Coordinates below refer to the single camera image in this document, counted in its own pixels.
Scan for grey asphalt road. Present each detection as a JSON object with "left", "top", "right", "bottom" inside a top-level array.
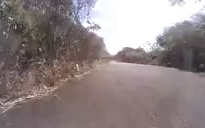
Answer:
[{"left": 0, "top": 60, "right": 205, "bottom": 128}]

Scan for dense roadside bushes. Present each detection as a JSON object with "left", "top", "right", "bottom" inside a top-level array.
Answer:
[{"left": 0, "top": 0, "right": 111, "bottom": 101}]

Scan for dry leaf-littered verge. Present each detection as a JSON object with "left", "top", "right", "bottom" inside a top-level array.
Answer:
[{"left": 0, "top": 59, "right": 103, "bottom": 116}]

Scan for row of trees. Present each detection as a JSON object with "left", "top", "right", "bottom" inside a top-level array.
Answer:
[{"left": 115, "top": 0, "right": 205, "bottom": 74}]

